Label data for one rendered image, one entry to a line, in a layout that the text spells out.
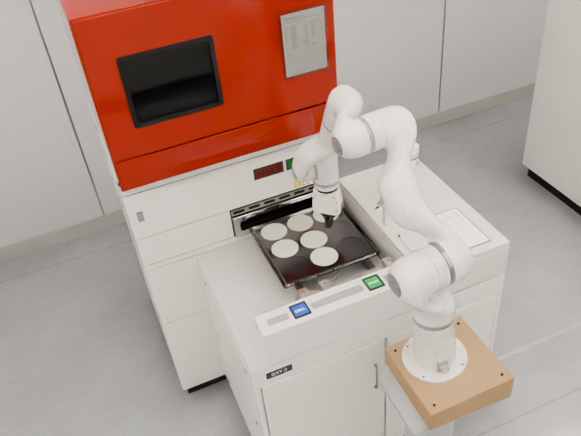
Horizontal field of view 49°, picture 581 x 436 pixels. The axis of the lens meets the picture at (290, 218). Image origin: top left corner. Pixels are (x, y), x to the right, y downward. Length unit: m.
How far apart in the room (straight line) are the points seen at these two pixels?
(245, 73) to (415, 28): 2.35
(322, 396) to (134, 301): 1.58
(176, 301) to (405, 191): 1.26
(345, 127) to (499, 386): 0.85
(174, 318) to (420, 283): 1.31
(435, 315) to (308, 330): 0.46
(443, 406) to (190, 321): 1.23
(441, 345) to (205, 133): 1.01
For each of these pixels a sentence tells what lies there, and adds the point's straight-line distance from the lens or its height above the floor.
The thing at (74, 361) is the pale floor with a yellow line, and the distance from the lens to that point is 3.43.
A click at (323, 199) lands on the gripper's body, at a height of 1.12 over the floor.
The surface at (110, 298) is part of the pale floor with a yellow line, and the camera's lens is 3.67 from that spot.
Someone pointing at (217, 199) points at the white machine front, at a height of 1.04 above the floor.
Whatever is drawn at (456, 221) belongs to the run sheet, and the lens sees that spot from 2.33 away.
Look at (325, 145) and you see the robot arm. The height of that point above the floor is 1.39.
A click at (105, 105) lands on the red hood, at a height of 1.54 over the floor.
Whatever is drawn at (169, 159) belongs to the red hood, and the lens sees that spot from 2.18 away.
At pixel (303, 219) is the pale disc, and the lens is 2.46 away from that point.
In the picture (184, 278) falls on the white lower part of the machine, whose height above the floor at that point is 0.72.
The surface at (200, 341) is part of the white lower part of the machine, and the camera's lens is 2.82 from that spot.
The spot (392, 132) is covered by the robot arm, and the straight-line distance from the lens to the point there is 1.68.
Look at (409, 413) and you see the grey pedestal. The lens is 1.96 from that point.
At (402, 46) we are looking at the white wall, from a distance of 4.32.
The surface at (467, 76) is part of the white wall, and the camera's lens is 4.74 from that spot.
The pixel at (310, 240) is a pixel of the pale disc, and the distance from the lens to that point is 2.36.
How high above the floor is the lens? 2.44
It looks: 39 degrees down
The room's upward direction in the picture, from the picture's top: 7 degrees counter-clockwise
